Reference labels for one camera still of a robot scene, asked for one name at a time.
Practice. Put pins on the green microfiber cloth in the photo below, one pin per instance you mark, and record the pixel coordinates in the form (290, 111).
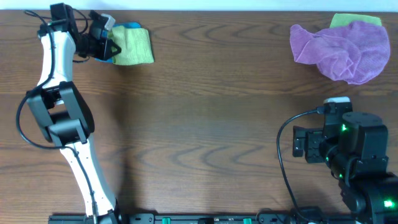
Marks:
(135, 46)

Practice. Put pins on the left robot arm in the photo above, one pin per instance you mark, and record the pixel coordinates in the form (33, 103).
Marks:
(63, 116)

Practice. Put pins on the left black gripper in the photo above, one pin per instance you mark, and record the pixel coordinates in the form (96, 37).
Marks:
(109, 45)

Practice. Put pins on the blue folded cloth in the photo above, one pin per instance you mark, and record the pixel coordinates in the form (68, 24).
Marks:
(128, 25)

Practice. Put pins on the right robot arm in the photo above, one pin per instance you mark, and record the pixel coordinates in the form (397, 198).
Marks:
(353, 146)

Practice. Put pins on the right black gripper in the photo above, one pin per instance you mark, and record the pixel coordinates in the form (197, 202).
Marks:
(310, 139)

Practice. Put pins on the purple crumpled cloth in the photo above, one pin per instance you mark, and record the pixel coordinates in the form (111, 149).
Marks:
(356, 53)

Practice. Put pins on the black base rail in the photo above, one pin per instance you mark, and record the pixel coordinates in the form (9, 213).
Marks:
(149, 218)

